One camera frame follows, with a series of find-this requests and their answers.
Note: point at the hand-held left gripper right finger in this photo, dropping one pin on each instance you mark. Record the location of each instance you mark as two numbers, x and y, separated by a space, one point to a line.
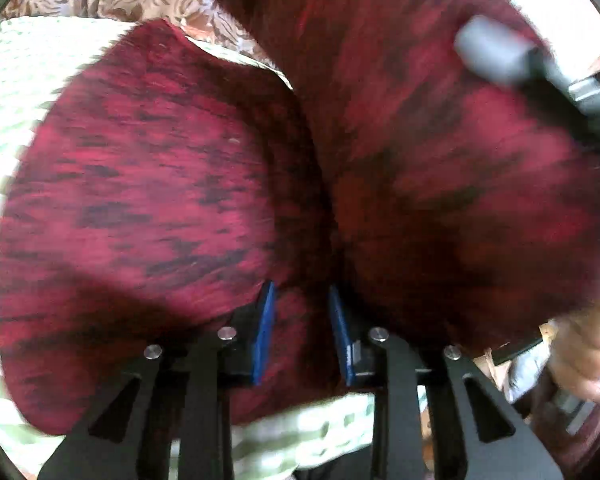
341 337

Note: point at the blurred patterned cloth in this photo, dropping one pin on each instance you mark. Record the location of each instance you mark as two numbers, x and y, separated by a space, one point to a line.
580 360

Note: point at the green white checked cloth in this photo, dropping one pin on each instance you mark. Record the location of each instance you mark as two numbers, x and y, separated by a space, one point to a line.
15 70

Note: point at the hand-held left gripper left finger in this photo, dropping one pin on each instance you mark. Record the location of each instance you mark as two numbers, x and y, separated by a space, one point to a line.
264 337

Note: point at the red black patterned shirt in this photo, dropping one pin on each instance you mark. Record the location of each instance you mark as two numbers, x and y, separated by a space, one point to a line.
190 185

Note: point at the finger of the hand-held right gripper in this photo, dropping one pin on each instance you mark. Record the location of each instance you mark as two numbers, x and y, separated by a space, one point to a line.
490 50

